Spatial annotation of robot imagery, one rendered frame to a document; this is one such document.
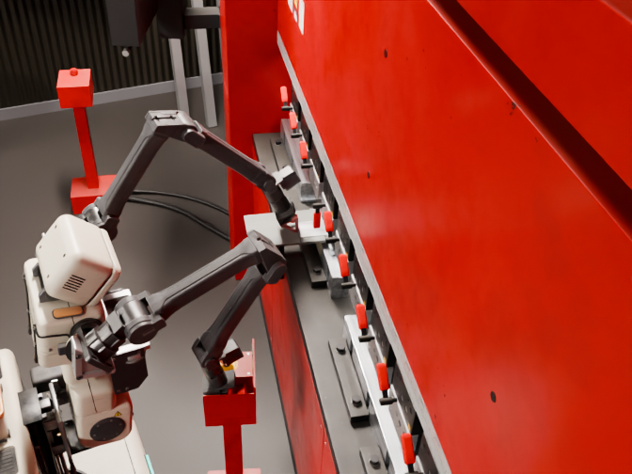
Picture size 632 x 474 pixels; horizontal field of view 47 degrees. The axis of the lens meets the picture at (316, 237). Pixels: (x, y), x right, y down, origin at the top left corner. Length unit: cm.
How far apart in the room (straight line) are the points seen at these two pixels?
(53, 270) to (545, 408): 128
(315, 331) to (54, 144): 309
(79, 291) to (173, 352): 160
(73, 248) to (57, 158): 303
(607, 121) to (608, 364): 27
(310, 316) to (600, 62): 171
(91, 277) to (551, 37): 134
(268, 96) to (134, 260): 128
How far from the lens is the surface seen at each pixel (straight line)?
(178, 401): 329
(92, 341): 187
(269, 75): 317
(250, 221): 255
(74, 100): 398
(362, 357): 214
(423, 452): 161
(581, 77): 85
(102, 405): 224
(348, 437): 208
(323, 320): 237
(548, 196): 96
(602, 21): 82
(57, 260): 192
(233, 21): 305
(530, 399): 108
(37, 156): 496
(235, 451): 260
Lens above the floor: 256
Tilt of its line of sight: 39 degrees down
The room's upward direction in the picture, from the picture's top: 3 degrees clockwise
